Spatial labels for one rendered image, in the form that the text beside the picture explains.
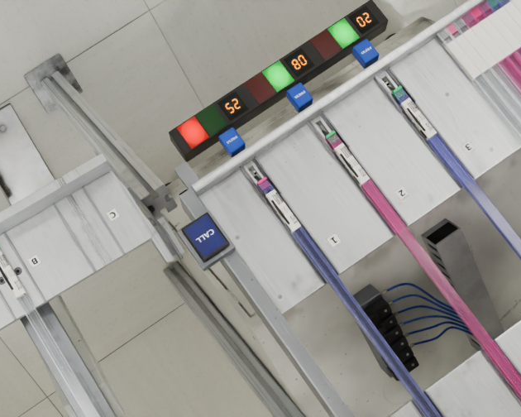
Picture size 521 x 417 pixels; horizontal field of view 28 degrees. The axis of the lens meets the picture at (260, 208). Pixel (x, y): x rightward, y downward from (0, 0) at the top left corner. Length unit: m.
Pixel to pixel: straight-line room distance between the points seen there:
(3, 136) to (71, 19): 0.25
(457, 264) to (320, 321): 0.24
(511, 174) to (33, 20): 0.90
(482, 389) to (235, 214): 0.38
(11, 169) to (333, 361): 0.74
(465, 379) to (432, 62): 0.43
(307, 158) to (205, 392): 1.13
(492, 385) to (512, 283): 0.51
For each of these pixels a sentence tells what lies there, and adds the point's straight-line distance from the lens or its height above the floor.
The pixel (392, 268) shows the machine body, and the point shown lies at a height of 0.62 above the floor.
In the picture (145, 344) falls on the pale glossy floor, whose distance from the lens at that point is 2.30.
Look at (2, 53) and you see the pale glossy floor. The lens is 1.99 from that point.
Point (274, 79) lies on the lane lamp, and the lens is 1.42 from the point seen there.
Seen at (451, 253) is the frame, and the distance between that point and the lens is 1.67.
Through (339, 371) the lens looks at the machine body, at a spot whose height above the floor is 0.62.
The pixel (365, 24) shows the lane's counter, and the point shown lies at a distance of 1.46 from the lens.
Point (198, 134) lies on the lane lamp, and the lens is 1.39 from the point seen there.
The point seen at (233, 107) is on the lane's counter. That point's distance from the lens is 1.41.
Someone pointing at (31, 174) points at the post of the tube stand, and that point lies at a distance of 2.06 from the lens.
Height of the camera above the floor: 1.90
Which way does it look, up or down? 58 degrees down
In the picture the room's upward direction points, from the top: 132 degrees clockwise
